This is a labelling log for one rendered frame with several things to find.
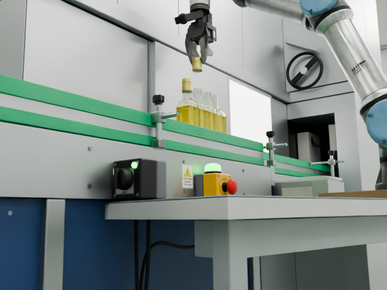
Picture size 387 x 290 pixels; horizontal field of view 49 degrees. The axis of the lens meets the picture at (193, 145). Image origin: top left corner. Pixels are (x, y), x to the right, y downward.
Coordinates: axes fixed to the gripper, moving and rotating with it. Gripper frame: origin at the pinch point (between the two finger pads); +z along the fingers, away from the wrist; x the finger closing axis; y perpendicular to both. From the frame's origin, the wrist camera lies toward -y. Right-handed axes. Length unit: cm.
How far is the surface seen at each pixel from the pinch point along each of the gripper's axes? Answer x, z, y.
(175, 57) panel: 11.7, -4.9, 2.6
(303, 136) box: 12, 9, 118
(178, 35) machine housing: 12.5, -14.8, 5.5
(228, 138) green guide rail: -14.1, 29.2, -3.5
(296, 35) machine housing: 7, -47, 106
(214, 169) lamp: -21, 41, -22
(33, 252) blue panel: -14, 58, -69
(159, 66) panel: 11.6, 1.1, -6.7
